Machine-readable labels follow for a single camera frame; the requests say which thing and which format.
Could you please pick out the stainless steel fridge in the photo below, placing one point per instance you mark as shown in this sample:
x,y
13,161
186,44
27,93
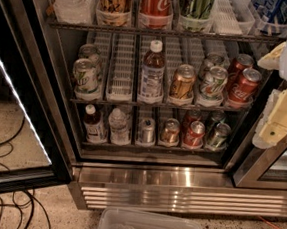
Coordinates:
x,y
155,178

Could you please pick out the red cola can top shelf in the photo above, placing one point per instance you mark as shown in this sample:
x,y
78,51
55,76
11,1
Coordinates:
x,y
154,14

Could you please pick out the red can bottom front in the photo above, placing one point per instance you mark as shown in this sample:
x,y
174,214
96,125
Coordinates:
x,y
194,135

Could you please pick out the silver can bottom shelf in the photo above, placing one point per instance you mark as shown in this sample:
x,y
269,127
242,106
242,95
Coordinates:
x,y
147,131

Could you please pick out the gold patterned can top shelf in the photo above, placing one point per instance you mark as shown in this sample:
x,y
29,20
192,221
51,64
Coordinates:
x,y
114,12

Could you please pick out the white green can middle right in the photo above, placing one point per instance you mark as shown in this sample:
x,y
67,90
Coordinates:
x,y
212,86

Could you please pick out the white green can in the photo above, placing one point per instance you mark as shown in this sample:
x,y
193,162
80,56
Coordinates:
x,y
85,75
212,86

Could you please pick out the brown tea bottle middle shelf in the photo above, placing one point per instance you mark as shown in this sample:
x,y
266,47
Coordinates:
x,y
152,73

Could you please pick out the silver can behind left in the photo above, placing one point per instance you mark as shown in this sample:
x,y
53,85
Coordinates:
x,y
92,52

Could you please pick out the green can top shelf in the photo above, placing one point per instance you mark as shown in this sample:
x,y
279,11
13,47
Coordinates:
x,y
195,14

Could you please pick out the right glass fridge door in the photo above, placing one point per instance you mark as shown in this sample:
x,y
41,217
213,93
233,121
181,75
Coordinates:
x,y
264,168

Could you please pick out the red cola can front middle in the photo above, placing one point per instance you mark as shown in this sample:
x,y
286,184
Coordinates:
x,y
245,85

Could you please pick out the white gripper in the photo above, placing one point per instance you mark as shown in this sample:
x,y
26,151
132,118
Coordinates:
x,y
273,123

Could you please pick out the red cola can rear middle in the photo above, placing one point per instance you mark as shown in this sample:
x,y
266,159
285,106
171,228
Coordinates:
x,y
237,65

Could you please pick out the white green can middle left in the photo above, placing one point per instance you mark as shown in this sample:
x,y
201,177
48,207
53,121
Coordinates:
x,y
85,75

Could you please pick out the brown tea bottle shelf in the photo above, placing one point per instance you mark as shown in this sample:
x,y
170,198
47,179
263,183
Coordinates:
x,y
152,73
94,124

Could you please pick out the brown tea bottle bottom shelf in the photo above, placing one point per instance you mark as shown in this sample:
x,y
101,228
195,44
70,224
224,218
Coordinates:
x,y
94,124

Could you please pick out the open glass fridge door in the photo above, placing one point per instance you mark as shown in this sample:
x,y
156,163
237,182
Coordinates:
x,y
33,140

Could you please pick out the clear water bottle bottom shelf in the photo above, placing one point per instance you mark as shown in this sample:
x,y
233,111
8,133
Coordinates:
x,y
119,127

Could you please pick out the green can bottom rear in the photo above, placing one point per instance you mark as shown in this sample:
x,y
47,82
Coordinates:
x,y
214,118

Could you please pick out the silver can behind middle right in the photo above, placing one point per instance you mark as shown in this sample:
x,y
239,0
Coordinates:
x,y
212,59

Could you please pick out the green can bottom front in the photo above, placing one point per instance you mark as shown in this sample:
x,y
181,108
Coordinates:
x,y
218,136

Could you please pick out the empty white shelf tray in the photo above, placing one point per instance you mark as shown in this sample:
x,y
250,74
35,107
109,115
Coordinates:
x,y
121,70

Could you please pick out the gold can bottom shelf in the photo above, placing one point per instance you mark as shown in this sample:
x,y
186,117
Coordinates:
x,y
170,131

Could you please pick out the gold can middle shelf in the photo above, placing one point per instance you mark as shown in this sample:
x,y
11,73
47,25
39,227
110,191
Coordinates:
x,y
181,87

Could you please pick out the red can bottom rear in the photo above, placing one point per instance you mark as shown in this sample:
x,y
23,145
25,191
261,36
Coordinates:
x,y
190,116

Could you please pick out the clear water bottle shelf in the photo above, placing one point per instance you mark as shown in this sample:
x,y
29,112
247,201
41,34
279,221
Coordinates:
x,y
75,11
119,127

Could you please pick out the clear water bottle top shelf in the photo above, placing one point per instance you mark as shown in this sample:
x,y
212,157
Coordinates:
x,y
75,11

